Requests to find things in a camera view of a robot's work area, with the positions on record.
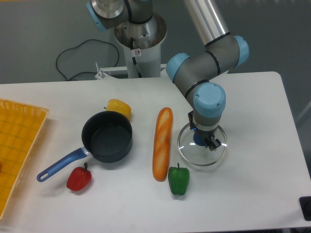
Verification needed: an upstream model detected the green bell pepper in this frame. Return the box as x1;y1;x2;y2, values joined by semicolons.
168;163;190;196

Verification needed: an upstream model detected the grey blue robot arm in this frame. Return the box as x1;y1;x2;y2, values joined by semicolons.
86;0;249;150

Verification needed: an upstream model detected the red bell pepper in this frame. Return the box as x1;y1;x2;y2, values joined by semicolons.
66;162;92;192

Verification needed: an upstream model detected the black saucepan blue handle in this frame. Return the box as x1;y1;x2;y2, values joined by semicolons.
36;111;133;182

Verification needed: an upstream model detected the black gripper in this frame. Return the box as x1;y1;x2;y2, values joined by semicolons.
188;112;222;151

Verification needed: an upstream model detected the yellow bell pepper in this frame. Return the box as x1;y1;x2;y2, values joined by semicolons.
105;99;132;120

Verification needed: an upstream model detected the black object at table corner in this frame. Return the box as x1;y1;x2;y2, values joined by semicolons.
299;196;311;221

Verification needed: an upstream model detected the baguette bread loaf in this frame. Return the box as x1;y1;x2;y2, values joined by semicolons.
153;107;173;182

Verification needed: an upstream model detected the black cable on floor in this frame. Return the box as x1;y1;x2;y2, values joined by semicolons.
55;39;120;81

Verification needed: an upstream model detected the glass lid blue knob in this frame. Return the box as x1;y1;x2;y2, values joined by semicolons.
177;123;227;166

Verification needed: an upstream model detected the yellow plastic basket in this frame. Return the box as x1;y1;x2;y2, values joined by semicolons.
0;99;49;219

